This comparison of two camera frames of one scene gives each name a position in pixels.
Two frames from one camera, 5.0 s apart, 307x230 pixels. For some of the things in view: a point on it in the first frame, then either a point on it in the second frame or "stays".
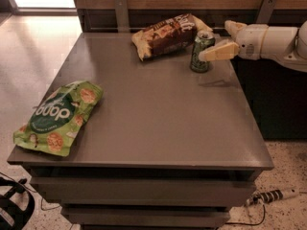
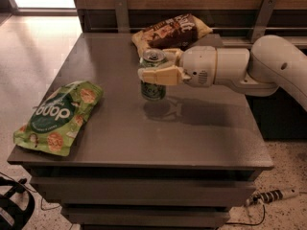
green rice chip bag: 57,117 stays
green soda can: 203,40 to 152,58
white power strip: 268,195 stays
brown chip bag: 170,37 stays
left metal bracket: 122,14 stays
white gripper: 251,41 to 199,65
